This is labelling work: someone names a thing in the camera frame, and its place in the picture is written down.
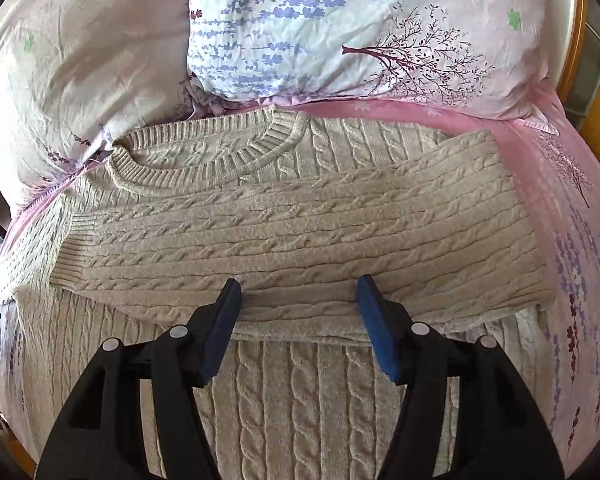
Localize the beige cable-knit sweater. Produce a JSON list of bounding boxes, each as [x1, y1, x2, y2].
[[0, 104, 556, 480]]

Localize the pink floral bed sheet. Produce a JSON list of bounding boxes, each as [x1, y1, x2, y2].
[[0, 79, 600, 476]]

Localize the pale pink floral pillow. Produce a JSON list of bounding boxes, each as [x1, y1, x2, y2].
[[0, 0, 193, 210]]

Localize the white blue floral pillow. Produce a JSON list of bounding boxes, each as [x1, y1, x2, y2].
[[186, 0, 548, 119]]

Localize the wooden window frame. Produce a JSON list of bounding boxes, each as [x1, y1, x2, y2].
[[557, 0, 600, 162]]

